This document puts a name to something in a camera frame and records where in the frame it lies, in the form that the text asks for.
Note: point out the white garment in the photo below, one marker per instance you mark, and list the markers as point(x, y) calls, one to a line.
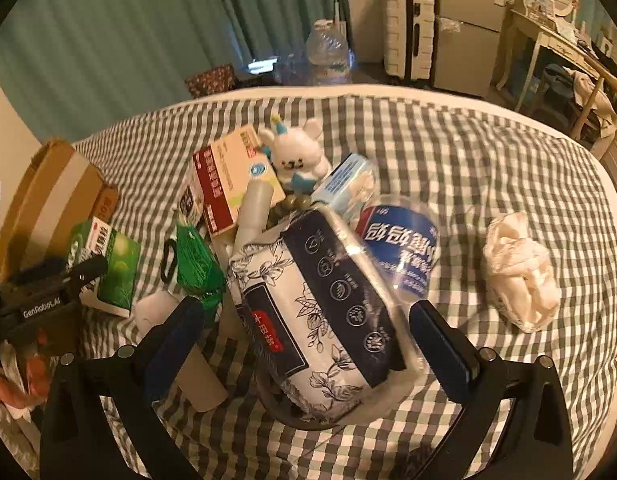
point(585, 87)

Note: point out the grey mini fridge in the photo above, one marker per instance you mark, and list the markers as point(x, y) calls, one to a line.
point(466, 55)

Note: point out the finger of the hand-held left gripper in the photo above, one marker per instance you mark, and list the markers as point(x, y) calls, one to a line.
point(91, 266)
point(36, 269)

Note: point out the crumpled white plastic bag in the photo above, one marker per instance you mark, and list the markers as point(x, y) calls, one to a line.
point(518, 270)

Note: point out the floral tissue pack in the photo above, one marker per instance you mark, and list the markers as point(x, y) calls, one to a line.
point(308, 310)

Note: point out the white paper roll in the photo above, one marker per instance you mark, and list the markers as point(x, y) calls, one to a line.
point(153, 307)

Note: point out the wooden chair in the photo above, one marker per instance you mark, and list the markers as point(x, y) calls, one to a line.
point(605, 74)

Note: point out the laptop with lit screen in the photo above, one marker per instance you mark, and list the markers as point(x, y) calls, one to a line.
point(263, 65)

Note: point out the dark blue bag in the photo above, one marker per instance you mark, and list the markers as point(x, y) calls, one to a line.
point(558, 82)

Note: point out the black plastic container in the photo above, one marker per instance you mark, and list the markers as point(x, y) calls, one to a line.
point(283, 412)

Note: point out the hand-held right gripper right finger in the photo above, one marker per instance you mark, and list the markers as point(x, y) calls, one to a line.
point(441, 345)

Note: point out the green plastic packet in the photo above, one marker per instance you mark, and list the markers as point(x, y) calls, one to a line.
point(196, 265)

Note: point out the brown cardboard box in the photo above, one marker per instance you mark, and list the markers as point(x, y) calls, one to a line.
point(53, 195)

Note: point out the red and white medicine box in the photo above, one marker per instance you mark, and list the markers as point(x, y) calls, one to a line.
point(228, 175)

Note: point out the white suitcase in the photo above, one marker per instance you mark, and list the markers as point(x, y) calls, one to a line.
point(398, 30)

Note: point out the pale blue and white box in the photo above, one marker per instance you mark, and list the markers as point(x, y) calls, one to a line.
point(346, 182)

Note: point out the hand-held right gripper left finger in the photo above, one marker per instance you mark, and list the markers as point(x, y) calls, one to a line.
point(176, 340)

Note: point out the black scissors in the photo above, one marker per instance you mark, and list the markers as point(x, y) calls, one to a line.
point(168, 260)

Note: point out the clear tub with blue label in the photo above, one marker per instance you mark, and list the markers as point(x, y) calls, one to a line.
point(398, 245)

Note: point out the white dressing table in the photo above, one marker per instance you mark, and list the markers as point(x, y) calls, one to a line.
point(538, 35)

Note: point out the patterned brown box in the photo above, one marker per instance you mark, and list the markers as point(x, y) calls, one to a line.
point(211, 80)

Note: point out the white plastic bottle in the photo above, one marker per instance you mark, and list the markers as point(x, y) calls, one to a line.
point(256, 205)

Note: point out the grey checked bed sheet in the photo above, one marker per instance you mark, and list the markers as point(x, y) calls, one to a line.
point(438, 160)

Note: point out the person's left hand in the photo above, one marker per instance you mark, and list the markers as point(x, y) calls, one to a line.
point(18, 385)

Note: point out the white plush bear toy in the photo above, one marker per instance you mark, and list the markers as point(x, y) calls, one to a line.
point(296, 155)

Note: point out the green medicine box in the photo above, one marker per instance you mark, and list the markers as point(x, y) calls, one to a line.
point(116, 265)

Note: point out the beige cardboard tube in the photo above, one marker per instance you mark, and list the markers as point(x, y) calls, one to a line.
point(203, 385)

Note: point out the green curtain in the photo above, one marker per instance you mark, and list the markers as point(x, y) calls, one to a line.
point(138, 35)

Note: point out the large clear water bottle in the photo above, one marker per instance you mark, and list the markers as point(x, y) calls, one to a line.
point(328, 50)

